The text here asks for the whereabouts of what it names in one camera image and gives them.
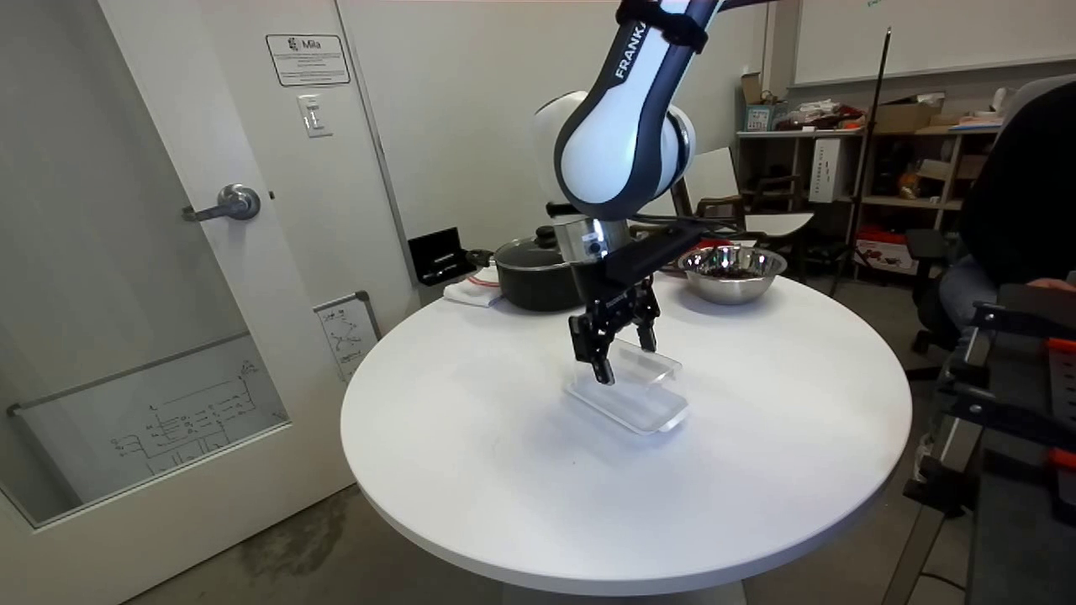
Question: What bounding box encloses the large wall whiteboard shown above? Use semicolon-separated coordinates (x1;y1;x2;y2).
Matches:
791;0;1076;91

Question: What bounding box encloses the black cooking pot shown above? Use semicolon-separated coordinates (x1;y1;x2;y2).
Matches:
493;248;595;314

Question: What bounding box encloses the white door with window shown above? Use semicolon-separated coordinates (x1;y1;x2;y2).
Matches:
0;0;425;605

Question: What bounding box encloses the white light switch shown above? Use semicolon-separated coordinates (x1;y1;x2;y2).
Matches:
296;91;336;142

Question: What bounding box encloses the steel bowl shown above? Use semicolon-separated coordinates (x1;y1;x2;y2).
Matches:
675;242;791;309

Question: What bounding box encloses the silver door handle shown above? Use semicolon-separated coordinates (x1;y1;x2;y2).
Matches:
182;181;266;224

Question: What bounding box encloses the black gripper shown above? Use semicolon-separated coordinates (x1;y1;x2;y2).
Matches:
567;248;665;385

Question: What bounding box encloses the person in black clothing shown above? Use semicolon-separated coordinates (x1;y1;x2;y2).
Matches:
939;77;1076;331

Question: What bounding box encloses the clear plastic bowl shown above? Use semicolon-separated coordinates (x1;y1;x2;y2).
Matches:
609;338;685;391

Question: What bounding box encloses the thin black pole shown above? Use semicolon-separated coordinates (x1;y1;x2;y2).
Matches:
830;29;897;297

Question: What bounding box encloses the glass pot lid black knob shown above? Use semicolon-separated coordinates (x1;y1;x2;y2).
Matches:
494;221;587;275

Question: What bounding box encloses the brown cardboard box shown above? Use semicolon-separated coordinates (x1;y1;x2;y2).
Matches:
871;97;947;134

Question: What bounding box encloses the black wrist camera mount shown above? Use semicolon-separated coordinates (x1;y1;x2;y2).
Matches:
604;214;726;282

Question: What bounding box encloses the black workbench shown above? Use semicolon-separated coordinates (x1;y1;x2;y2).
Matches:
902;279;1076;605

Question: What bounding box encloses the white wall sign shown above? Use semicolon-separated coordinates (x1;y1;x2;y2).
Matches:
264;29;355;91

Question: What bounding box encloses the white plastic lid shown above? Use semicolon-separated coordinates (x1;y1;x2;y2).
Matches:
558;366;693;444

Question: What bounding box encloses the cluttered shelf unit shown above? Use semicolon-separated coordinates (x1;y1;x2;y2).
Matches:
735;94;1013;279

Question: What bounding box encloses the orange handled bar clamp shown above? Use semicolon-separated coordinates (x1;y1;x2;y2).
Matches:
939;378;1076;480
970;303;1076;361

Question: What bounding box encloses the white flat object red edge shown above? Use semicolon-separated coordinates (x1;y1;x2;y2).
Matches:
440;265;505;309

